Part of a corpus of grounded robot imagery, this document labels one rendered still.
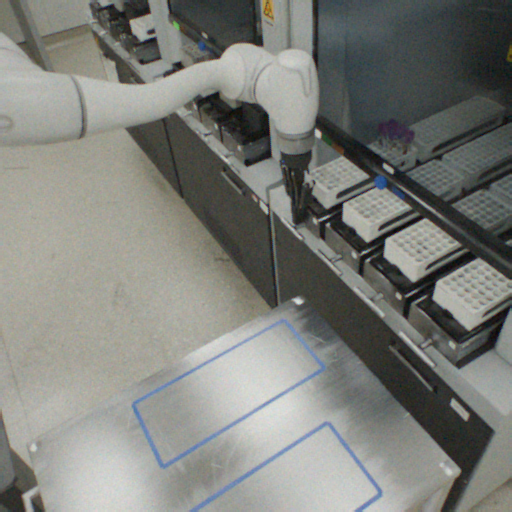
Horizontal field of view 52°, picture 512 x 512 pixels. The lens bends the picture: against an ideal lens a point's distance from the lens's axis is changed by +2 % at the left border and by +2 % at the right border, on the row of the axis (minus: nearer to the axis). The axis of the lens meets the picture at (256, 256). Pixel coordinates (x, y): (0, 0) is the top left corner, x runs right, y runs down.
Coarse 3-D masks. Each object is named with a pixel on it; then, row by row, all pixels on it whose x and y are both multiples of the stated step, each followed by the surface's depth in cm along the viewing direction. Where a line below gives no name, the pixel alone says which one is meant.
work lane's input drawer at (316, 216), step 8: (312, 200) 134; (344, 200) 133; (304, 208) 134; (312, 208) 132; (320, 208) 132; (336, 208) 133; (304, 216) 137; (312, 216) 133; (320, 216) 131; (328, 216) 131; (336, 216) 133; (288, 224) 138; (304, 224) 138; (312, 224) 135; (320, 224) 131; (296, 232) 136; (312, 232) 137; (320, 232) 133
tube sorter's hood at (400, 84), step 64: (320, 0) 106; (384, 0) 91; (448, 0) 80; (320, 64) 116; (384, 64) 98; (448, 64) 85; (320, 128) 125; (384, 128) 106; (448, 128) 90; (448, 192) 97
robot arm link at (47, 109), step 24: (0, 48) 81; (0, 72) 76; (24, 72) 78; (48, 72) 80; (0, 96) 74; (24, 96) 76; (48, 96) 77; (72, 96) 80; (0, 120) 75; (24, 120) 76; (48, 120) 78; (72, 120) 80; (0, 144) 78; (24, 144) 80
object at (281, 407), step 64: (256, 320) 109; (320, 320) 107; (192, 384) 100; (256, 384) 98; (320, 384) 97; (64, 448) 93; (128, 448) 92; (192, 448) 91; (256, 448) 90; (320, 448) 89; (384, 448) 88
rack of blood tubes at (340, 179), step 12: (324, 168) 136; (336, 168) 135; (348, 168) 135; (324, 180) 132; (336, 180) 133; (348, 180) 132; (360, 180) 132; (372, 180) 139; (324, 192) 129; (336, 192) 130; (348, 192) 137; (360, 192) 135; (324, 204) 132
